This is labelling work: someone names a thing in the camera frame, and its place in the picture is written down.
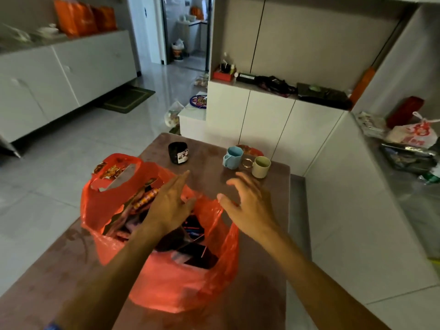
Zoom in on pile of dark clothes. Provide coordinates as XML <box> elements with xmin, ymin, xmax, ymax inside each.
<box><xmin>256</xmin><ymin>75</ymin><xmax>352</xmax><ymax>110</ymax></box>

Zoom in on pink white plastic bag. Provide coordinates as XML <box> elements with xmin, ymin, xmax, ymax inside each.
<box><xmin>385</xmin><ymin>111</ymin><xmax>440</xmax><ymax>148</ymax></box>

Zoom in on black small packet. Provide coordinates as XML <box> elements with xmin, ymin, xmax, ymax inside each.
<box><xmin>182</xmin><ymin>216</ymin><xmax>207</xmax><ymax>241</ymax></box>

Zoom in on white bowl set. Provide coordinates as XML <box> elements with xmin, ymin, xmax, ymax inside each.
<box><xmin>36</xmin><ymin>23</ymin><xmax>60</xmax><ymax>39</ymax></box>

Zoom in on white bucket with bag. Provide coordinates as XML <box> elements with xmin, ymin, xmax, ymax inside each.
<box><xmin>171</xmin><ymin>39</ymin><xmax>185</xmax><ymax>61</ymax></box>

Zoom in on clear plastic packets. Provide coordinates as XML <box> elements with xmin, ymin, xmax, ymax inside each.
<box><xmin>379</xmin><ymin>142</ymin><xmax>439</xmax><ymax>174</ymax></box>

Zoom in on dark green door mat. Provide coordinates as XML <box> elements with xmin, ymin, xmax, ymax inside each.
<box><xmin>101</xmin><ymin>85</ymin><xmax>156</xmax><ymax>114</ymax></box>

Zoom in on person's left forearm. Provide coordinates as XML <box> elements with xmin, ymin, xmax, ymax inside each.
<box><xmin>55</xmin><ymin>223</ymin><xmax>165</xmax><ymax>330</ymax></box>

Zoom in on low white cabinet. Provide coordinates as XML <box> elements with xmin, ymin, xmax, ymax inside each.
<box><xmin>177</xmin><ymin>99</ymin><xmax>208</xmax><ymax>138</ymax></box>

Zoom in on person's left hand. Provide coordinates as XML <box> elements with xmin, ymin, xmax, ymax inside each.
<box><xmin>141</xmin><ymin>170</ymin><xmax>197</xmax><ymax>237</ymax></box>

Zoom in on orange flat board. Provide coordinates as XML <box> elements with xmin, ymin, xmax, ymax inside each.
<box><xmin>350</xmin><ymin>66</ymin><xmax>376</xmax><ymax>105</ymax></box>

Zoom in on clear crumpled plastic bag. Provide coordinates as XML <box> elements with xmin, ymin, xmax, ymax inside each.
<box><xmin>0</xmin><ymin>23</ymin><xmax>33</xmax><ymax>49</ymax></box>

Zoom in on person's right hand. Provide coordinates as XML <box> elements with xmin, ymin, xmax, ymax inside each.
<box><xmin>216</xmin><ymin>171</ymin><xmax>281</xmax><ymax>243</ymax></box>

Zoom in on person's right forearm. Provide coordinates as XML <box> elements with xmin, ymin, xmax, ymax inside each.
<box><xmin>261</xmin><ymin>230</ymin><xmax>391</xmax><ymax>330</ymax></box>

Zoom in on tall white cabinet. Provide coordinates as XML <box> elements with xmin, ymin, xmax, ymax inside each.
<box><xmin>206</xmin><ymin>80</ymin><xmax>348</xmax><ymax>177</ymax></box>

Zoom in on green capped bottle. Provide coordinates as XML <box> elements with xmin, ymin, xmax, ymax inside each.
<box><xmin>418</xmin><ymin>165</ymin><xmax>440</xmax><ymax>185</ymax></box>

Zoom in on pale green cup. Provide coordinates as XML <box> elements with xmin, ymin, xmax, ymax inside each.
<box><xmin>251</xmin><ymin>156</ymin><xmax>272</xmax><ymax>179</ymax></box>

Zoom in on white printed packet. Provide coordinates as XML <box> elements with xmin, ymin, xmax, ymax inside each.
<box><xmin>354</xmin><ymin>111</ymin><xmax>387</xmax><ymax>138</ymax></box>

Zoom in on white counter cabinet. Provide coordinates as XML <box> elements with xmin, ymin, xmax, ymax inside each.
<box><xmin>304</xmin><ymin>113</ymin><xmax>440</xmax><ymax>330</ymax></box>

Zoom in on blue rimmed plate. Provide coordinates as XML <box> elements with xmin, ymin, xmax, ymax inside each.
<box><xmin>189</xmin><ymin>94</ymin><xmax>208</xmax><ymax>110</ymax></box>

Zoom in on red case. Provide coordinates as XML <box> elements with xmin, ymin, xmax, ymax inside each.
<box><xmin>386</xmin><ymin>96</ymin><xmax>425</xmax><ymax>129</ymax></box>

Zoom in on brown patterned table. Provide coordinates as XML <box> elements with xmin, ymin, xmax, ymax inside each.
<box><xmin>0</xmin><ymin>132</ymin><xmax>291</xmax><ymax>330</ymax></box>

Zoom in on blue plastic cup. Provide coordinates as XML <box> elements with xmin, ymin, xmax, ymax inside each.
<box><xmin>222</xmin><ymin>146</ymin><xmax>244</xmax><ymax>170</ymax></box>

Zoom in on red plastic bag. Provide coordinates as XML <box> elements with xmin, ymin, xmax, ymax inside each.
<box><xmin>80</xmin><ymin>153</ymin><xmax>240</xmax><ymax>314</ymax></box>

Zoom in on black framed glass door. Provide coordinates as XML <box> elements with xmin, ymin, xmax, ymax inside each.
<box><xmin>161</xmin><ymin>0</ymin><xmax>212</xmax><ymax>72</ymax></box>

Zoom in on black cup with label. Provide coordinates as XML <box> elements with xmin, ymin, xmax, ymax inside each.
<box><xmin>168</xmin><ymin>142</ymin><xmax>190</xmax><ymax>165</ymax></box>

